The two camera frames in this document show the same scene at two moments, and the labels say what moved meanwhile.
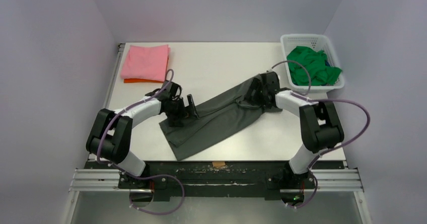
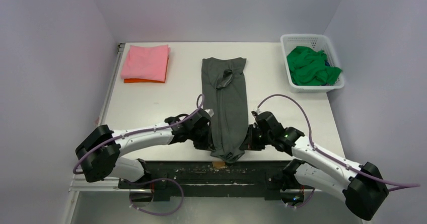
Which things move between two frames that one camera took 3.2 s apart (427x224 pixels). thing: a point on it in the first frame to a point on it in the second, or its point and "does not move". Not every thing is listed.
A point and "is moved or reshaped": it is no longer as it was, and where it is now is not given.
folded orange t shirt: x=136 y=80 does not move
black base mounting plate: x=216 y=180 does not move
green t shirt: x=321 y=75 does not move
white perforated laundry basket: x=318 y=43 does not move
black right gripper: x=252 y=96 to x=250 y=139
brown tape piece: x=217 y=163 does not move
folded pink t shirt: x=149 y=63 does not move
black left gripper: x=174 y=121 to x=207 y=144
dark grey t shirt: x=216 y=120 is moved or reshaped
